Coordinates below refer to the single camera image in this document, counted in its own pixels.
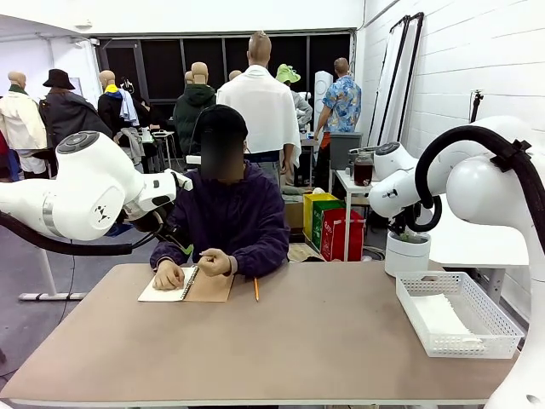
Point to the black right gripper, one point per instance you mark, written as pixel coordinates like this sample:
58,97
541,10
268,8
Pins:
399,221

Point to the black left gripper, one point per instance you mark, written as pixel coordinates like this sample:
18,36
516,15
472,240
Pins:
176,236

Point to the spiral notebook brown cover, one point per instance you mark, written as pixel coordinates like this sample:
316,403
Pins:
208,289

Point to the orange pencil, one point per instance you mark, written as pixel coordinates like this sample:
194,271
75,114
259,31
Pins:
256,289

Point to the white paper sheet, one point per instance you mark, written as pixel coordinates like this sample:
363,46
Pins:
438,317

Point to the person's right forearm purple sleeve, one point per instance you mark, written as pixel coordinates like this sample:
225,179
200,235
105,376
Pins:
164,255

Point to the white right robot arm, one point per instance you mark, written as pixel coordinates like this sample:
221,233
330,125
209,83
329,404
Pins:
481,187

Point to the person's left forearm purple sleeve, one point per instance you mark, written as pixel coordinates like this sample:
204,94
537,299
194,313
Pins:
259,260

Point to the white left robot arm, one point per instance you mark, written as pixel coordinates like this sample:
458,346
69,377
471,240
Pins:
85,191

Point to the person's right hand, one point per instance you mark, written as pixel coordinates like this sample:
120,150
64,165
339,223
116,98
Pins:
168,277

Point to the person's left hand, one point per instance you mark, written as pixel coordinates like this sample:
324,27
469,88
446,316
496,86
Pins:
217,263

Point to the white cylindrical bin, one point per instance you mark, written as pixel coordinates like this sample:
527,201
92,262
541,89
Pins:
404,260

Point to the person in purple jacket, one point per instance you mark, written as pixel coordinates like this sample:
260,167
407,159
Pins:
238,217

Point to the white work table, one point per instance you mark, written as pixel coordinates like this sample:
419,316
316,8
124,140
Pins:
477,243

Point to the red shopping bag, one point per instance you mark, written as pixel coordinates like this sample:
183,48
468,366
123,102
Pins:
336,238

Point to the glass jar dark liquid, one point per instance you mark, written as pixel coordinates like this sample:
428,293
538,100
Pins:
363,172

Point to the green shopping bag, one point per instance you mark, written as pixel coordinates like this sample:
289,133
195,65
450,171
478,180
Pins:
328,205

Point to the grey tool on jar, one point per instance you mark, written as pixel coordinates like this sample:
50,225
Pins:
362,150

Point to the yellow shopping bag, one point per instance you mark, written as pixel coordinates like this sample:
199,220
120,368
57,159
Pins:
315,200

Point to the grey bin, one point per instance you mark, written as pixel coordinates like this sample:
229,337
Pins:
345,149

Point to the cardboard box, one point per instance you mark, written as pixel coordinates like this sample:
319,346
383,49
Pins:
295,213

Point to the small white background table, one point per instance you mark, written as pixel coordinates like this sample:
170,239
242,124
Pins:
164,135

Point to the grey green cloth pile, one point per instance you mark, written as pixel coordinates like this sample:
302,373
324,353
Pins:
298,194

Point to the white perforated plastic basket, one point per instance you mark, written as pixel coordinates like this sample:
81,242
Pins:
498,324

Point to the black cap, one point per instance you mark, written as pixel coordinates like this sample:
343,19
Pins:
221,121

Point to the mannequin in green hoodie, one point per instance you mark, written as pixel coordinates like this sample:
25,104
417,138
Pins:
187,111

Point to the black tripod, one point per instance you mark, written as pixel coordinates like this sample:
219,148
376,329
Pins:
476,106

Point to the white table leg stand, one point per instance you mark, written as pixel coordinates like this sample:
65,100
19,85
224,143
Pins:
47,296

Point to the mannequin black jacket yellow collar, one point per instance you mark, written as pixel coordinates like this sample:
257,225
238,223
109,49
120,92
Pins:
111,106

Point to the mannequin with white cloth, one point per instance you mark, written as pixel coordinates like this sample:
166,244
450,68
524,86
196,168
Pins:
264,106

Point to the bare mannequin head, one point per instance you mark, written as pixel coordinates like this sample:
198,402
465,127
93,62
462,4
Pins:
188,77
235,75

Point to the black framed white panel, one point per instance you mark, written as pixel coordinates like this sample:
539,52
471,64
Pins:
412,51
394,64

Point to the tall white air purifier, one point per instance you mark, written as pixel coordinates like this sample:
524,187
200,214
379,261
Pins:
321,85

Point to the mannequin with black hat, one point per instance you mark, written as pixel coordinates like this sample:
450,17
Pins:
68,111

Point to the mannequin with green hat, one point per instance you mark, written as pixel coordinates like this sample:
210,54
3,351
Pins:
287,74

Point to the mannequin in cream coat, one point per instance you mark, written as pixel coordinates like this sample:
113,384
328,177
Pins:
19,119

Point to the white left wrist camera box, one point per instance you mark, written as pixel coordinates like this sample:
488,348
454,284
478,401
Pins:
182,179

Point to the dark window wall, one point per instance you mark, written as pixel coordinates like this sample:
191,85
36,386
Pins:
162,64

